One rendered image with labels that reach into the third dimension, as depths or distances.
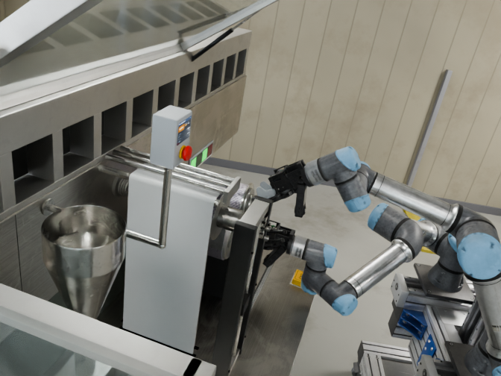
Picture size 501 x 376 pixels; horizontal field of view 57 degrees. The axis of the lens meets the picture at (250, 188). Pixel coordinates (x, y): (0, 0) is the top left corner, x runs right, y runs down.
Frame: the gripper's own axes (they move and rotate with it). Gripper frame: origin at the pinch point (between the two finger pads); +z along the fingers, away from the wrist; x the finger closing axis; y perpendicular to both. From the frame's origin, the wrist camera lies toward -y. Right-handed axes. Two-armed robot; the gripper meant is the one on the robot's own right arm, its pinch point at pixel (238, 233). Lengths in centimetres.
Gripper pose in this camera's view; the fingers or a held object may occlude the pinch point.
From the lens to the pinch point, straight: 167.6
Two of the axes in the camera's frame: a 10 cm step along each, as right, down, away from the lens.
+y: 1.6, -8.8, -4.5
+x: -3.0, 3.9, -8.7
